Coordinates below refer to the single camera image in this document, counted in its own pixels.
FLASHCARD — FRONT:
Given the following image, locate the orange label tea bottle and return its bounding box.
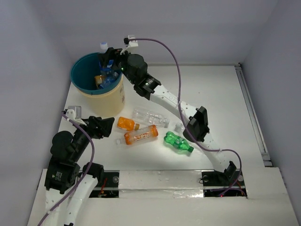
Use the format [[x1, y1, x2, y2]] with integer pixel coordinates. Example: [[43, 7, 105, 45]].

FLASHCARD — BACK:
[[115, 125, 158, 146]]

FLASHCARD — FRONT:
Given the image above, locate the small orange juice bottle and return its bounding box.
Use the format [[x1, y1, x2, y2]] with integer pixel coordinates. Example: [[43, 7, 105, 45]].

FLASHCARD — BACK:
[[117, 117, 140, 131]]

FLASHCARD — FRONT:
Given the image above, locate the clear bottle white cap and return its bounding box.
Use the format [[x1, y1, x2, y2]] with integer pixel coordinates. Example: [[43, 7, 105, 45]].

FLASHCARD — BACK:
[[174, 122, 185, 133]]

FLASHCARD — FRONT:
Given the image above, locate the blue label bottle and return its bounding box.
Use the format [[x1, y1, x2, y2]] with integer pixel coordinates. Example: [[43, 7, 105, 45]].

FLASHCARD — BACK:
[[97, 73, 119, 89], [98, 42, 116, 79]]

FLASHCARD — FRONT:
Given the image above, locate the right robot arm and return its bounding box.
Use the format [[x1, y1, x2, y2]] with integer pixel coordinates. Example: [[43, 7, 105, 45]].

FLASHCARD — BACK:
[[98, 47, 237, 185]]

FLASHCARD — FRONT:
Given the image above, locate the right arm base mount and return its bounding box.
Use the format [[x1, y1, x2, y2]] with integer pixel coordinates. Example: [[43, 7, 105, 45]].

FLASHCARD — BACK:
[[198, 170, 247, 197]]

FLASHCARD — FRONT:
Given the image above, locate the teal and cream bin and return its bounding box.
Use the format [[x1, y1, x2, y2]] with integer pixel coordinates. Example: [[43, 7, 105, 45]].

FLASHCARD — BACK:
[[70, 52, 125, 117]]

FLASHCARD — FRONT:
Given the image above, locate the green plastic soda bottle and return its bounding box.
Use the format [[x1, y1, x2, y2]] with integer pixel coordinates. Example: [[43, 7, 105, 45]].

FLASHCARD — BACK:
[[164, 131, 194, 153]]

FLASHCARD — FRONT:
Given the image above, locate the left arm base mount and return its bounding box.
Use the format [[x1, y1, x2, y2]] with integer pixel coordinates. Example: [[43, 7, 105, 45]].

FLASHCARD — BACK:
[[89, 171, 119, 198]]

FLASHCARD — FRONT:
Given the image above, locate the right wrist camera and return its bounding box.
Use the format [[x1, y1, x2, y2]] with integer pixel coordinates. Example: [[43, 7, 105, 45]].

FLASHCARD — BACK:
[[121, 35, 138, 54]]

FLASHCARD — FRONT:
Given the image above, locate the aluminium rail right edge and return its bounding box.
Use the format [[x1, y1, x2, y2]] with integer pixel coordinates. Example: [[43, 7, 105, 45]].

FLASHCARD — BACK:
[[234, 64, 274, 167]]

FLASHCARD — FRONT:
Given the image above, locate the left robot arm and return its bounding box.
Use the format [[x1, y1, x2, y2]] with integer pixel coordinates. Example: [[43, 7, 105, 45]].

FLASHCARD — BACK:
[[38, 114, 115, 226]]

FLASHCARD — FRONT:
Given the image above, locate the clear crushed plastic bottle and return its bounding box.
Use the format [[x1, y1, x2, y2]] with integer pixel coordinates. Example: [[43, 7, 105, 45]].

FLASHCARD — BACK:
[[132, 108, 170, 128]]

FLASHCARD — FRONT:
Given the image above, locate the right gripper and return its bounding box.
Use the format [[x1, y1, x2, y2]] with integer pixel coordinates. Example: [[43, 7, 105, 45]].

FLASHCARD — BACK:
[[96, 47, 137, 85]]

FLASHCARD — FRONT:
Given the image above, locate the yellow label clear bottle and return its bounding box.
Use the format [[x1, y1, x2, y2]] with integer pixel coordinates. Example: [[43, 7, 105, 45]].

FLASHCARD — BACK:
[[94, 75, 105, 89]]

